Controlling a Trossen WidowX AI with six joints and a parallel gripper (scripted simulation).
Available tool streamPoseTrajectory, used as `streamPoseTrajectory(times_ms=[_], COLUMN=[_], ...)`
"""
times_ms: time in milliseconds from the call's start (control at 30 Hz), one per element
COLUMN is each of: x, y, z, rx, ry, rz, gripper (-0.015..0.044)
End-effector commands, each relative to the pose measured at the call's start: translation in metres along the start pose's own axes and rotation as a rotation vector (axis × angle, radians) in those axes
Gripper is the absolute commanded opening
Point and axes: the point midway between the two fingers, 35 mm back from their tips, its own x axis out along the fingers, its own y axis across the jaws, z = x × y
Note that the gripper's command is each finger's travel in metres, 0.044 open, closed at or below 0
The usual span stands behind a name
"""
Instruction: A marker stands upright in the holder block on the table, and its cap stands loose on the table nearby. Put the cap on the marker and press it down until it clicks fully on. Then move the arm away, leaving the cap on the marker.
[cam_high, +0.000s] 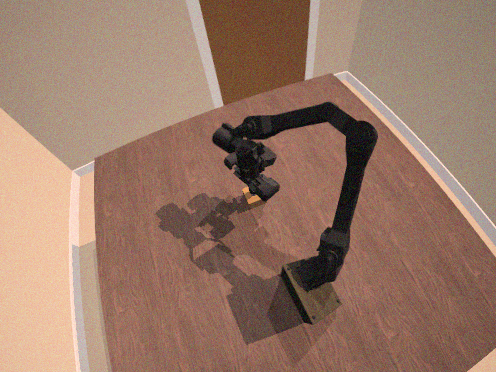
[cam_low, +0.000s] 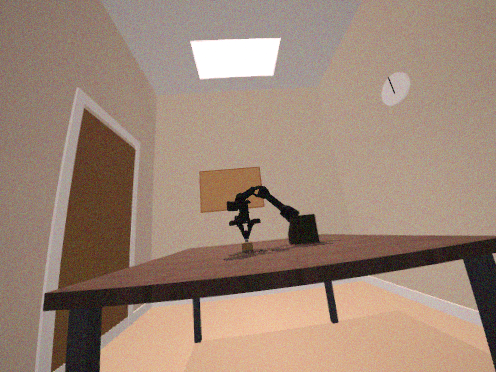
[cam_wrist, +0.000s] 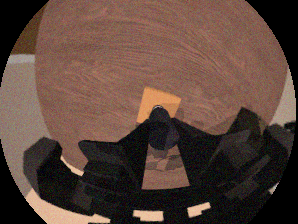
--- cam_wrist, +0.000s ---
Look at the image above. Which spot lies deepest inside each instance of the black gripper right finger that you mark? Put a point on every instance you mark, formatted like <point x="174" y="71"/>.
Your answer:
<point x="198" y="149"/>

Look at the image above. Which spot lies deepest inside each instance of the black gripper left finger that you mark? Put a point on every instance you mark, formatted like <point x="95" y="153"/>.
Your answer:
<point x="130" y="152"/>

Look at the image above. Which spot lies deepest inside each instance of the orange square block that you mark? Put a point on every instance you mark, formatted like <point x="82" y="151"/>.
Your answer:
<point x="153" y="98"/>

